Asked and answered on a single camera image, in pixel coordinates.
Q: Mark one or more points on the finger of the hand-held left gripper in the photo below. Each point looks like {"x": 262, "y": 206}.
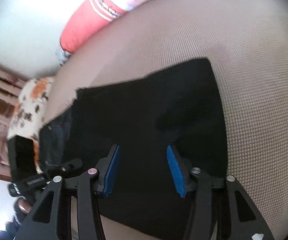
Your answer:
{"x": 69, "y": 165}

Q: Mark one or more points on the person's left hand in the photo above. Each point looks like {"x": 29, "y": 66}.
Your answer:
{"x": 24, "y": 207}

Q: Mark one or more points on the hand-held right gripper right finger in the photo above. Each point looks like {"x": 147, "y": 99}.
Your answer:
{"x": 176, "y": 172}

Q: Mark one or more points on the white floral pillow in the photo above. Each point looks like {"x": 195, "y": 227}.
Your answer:
{"x": 31, "y": 100}

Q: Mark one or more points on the black pants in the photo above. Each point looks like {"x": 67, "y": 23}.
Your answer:
{"x": 139, "y": 110}

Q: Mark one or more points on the pink checkered bolster pillow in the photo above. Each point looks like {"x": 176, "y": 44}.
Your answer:
{"x": 84, "y": 30}

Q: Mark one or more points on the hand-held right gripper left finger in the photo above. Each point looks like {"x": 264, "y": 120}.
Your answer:
{"x": 110, "y": 172}

